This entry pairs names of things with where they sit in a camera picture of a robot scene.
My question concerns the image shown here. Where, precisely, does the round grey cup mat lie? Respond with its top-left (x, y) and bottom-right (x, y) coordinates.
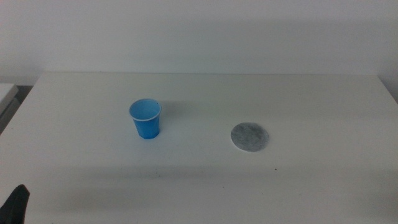
top-left (230, 122), bottom-right (270, 152)

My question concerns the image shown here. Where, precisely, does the blue plastic cup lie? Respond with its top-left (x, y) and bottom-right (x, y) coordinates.
top-left (129, 98), bottom-right (162, 140)

